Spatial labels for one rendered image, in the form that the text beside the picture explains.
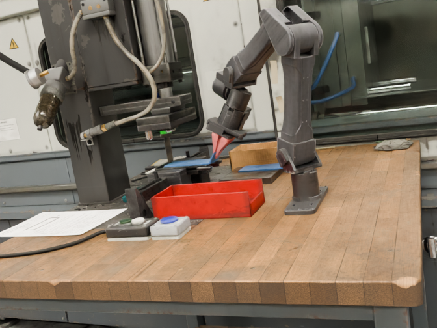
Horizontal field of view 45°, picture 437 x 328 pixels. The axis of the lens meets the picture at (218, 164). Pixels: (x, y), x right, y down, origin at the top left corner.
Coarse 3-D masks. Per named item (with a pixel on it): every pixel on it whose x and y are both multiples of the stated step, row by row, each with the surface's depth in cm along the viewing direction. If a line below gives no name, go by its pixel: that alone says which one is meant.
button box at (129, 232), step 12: (108, 228) 118; (120, 228) 117; (132, 228) 116; (144, 228) 115; (84, 240) 121; (108, 240) 119; (120, 240) 118; (132, 240) 117; (24, 252) 118; (36, 252) 118
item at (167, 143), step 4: (164, 136) 178; (168, 136) 179; (164, 140) 180; (168, 140) 180; (168, 144) 180; (168, 148) 180; (168, 152) 180; (168, 156) 181; (172, 156) 181; (168, 160) 181; (172, 160) 181
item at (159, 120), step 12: (156, 84) 148; (168, 96) 148; (180, 96) 144; (108, 108) 152; (120, 108) 151; (132, 108) 150; (144, 108) 148; (156, 108) 147; (168, 108) 144; (180, 108) 151; (192, 108) 154; (144, 120) 142; (156, 120) 140; (168, 120) 139; (180, 120) 145; (168, 132) 156
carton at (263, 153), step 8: (240, 144) 182; (248, 144) 180; (256, 144) 179; (264, 144) 178; (272, 144) 177; (232, 152) 171; (240, 152) 170; (248, 152) 169; (256, 152) 168; (264, 152) 167; (272, 152) 166; (232, 160) 171; (240, 160) 170; (248, 160) 169; (256, 160) 168; (264, 160) 168; (272, 160) 167; (232, 168) 172
